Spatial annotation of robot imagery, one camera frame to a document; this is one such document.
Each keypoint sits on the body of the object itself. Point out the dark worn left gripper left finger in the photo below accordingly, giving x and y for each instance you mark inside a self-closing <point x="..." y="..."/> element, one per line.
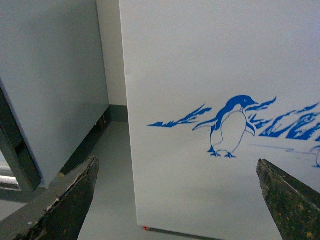
<point x="59" y="212"/>

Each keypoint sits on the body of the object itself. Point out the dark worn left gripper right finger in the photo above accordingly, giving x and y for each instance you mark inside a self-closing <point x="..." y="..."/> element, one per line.
<point x="293" y="205"/>

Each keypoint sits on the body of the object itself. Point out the white chest freezer blue rim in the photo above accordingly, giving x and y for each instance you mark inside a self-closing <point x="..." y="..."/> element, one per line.
<point x="212" y="87"/>

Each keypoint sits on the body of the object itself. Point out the white cabinet beside freezer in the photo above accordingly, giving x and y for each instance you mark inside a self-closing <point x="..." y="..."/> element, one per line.
<point x="52" y="71"/>

